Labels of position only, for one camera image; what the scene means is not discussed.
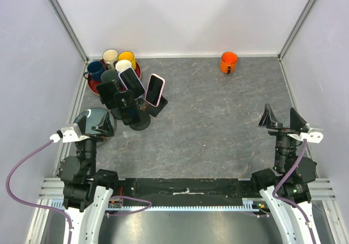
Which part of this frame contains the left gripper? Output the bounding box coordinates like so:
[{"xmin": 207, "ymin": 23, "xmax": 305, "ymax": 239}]
[{"xmin": 77, "ymin": 111, "xmax": 113, "ymax": 175}]

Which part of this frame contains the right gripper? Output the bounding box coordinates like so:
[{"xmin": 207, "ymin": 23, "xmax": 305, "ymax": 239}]
[{"xmin": 257, "ymin": 103, "xmax": 307, "ymax": 171}]

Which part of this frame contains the black phone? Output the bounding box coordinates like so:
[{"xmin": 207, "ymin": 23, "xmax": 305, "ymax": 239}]
[
  {"xmin": 114, "ymin": 90, "xmax": 137, "ymax": 126},
  {"xmin": 97, "ymin": 81, "xmax": 119, "ymax": 110}
]

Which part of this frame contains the black round-base phone stand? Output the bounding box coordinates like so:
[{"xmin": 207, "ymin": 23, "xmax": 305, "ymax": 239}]
[{"xmin": 120, "ymin": 104, "xmax": 151, "ymax": 131}]

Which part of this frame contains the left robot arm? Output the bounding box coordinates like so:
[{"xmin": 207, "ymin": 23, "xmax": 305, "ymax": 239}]
[{"xmin": 58, "ymin": 108, "xmax": 120, "ymax": 243}]

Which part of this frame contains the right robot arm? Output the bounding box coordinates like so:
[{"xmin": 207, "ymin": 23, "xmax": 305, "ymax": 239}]
[{"xmin": 249, "ymin": 104, "xmax": 324, "ymax": 243}]

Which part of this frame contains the black round-base left stand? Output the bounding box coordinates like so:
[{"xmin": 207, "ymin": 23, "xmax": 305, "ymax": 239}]
[{"xmin": 99, "ymin": 82, "xmax": 126, "ymax": 120}]

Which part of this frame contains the wooden round-base phone stand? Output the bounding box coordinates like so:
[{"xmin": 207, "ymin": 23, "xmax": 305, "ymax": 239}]
[{"xmin": 137, "ymin": 98, "xmax": 148, "ymax": 110}]

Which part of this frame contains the phone in purple case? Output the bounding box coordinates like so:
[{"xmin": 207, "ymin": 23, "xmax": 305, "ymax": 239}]
[{"xmin": 118, "ymin": 67, "xmax": 146, "ymax": 99}]

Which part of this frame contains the black flat-base phone stand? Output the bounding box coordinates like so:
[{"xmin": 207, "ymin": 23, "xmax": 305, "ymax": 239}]
[{"xmin": 145, "ymin": 96, "xmax": 168, "ymax": 117}]

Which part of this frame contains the phone in pink case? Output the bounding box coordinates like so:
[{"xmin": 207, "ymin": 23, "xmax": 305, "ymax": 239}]
[{"xmin": 145, "ymin": 74, "xmax": 165, "ymax": 107}]

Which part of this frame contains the blue ceramic plate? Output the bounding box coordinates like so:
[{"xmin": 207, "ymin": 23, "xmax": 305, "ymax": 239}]
[{"xmin": 74, "ymin": 108, "xmax": 117, "ymax": 146}]

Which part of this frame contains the red round tray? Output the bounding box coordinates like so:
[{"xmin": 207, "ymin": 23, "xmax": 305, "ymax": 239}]
[{"xmin": 83, "ymin": 62, "xmax": 142, "ymax": 96}]

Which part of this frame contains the dark green mug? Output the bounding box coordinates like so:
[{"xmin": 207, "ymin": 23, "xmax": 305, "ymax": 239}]
[{"xmin": 101, "ymin": 69, "xmax": 119, "ymax": 83}]

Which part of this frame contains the blue mug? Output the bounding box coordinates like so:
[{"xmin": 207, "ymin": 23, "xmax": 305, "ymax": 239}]
[{"xmin": 83, "ymin": 61, "xmax": 106, "ymax": 82}]

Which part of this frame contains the white mug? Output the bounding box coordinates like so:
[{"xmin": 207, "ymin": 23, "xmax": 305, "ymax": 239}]
[{"xmin": 115, "ymin": 59, "xmax": 132, "ymax": 73}]

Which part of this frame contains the cream mug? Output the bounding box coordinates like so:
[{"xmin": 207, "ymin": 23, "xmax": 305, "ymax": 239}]
[{"xmin": 102, "ymin": 49, "xmax": 119, "ymax": 69}]

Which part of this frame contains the yellow mug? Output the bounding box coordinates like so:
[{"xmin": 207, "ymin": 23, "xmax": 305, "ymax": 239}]
[{"xmin": 118, "ymin": 51, "xmax": 136, "ymax": 69}]

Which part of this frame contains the orange mug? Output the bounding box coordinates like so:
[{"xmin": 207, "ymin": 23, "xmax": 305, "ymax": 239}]
[{"xmin": 220, "ymin": 51, "xmax": 238, "ymax": 74}]

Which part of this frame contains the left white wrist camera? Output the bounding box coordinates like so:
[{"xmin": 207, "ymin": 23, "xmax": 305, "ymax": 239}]
[{"xmin": 50, "ymin": 123, "xmax": 89, "ymax": 143}]

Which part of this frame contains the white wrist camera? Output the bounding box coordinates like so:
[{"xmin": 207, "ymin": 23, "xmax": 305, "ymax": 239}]
[
  {"xmin": 50, "ymin": 123, "xmax": 89, "ymax": 143},
  {"xmin": 287, "ymin": 128, "xmax": 324, "ymax": 144}
]

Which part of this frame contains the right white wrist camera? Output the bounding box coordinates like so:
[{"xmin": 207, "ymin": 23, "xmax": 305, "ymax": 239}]
[{"xmin": 287, "ymin": 128, "xmax": 324, "ymax": 144}]

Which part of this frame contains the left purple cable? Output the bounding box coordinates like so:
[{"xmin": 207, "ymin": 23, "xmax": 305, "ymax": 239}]
[{"xmin": 5, "ymin": 139, "xmax": 74, "ymax": 244}]

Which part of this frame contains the purple cable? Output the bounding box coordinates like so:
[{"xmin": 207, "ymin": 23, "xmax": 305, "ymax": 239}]
[
  {"xmin": 5, "ymin": 139, "xmax": 74, "ymax": 244},
  {"xmin": 273, "ymin": 139, "xmax": 317, "ymax": 244}
]

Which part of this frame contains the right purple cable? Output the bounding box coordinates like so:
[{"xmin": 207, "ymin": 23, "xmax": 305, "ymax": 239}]
[{"xmin": 273, "ymin": 139, "xmax": 317, "ymax": 244}]

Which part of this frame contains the grey slotted cable duct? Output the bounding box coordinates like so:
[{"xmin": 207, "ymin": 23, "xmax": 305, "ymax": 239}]
[{"xmin": 50, "ymin": 198, "xmax": 270, "ymax": 211}]

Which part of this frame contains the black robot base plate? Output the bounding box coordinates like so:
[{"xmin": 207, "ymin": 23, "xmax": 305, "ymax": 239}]
[{"xmin": 112, "ymin": 178, "xmax": 279, "ymax": 207}]

